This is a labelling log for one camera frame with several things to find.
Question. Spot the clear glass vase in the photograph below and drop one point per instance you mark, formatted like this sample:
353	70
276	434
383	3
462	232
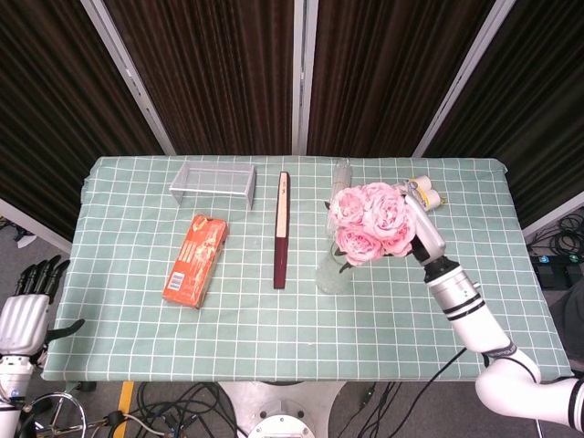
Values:
330	276

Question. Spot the pink artificial flower bouquet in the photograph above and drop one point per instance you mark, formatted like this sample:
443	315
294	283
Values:
372	223

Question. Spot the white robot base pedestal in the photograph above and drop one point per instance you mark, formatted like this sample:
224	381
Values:
279	408

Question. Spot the silver aluminium frame post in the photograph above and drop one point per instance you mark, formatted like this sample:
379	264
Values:
303	75
130	77
461	77

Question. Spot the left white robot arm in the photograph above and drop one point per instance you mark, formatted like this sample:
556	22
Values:
11	392

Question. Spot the white roll pack with print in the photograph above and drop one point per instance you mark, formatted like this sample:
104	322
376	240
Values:
426	189

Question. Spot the dark brown curtain panel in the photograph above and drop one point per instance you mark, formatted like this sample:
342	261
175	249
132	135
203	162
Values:
397	75
68	105
524	105
205	75

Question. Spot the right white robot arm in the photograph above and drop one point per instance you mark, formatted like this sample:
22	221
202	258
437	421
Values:
493	337

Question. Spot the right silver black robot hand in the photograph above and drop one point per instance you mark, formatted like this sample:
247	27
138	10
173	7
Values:
426	228

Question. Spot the black power strip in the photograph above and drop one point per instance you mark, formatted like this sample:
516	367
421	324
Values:
559	260

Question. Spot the green checkered tablecloth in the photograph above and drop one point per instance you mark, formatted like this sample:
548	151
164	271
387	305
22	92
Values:
274	328

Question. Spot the clear acrylic riser shelf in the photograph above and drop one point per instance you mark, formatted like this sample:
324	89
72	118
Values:
214	182

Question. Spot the orange cardboard box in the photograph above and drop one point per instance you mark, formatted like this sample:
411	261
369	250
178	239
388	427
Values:
196	262

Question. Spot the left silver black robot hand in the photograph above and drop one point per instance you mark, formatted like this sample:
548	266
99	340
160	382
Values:
23	315

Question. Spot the dark red folding fan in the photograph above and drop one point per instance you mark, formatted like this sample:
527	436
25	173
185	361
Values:
282	228

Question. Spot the yellow floor tape strip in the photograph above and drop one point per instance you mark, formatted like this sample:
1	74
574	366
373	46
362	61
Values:
125	406

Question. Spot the chrome round stool frame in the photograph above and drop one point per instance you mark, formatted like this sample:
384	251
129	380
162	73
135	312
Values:
55	417

